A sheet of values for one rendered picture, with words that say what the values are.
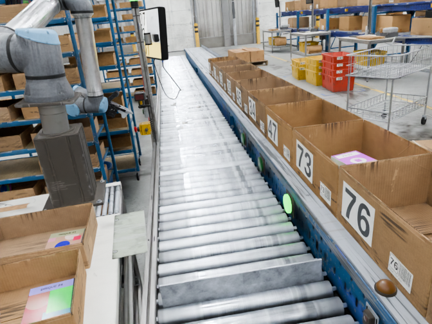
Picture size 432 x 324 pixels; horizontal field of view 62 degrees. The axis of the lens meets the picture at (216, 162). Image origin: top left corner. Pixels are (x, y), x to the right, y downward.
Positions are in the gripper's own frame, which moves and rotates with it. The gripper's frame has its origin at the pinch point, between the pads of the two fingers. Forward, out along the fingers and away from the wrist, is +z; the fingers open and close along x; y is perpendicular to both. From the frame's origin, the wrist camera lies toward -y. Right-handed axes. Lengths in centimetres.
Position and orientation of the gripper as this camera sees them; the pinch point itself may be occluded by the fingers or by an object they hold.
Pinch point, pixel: (131, 112)
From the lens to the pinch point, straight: 235.2
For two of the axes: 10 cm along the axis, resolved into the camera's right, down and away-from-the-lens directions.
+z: 8.9, 3.5, 2.7
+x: 1.4, 3.5, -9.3
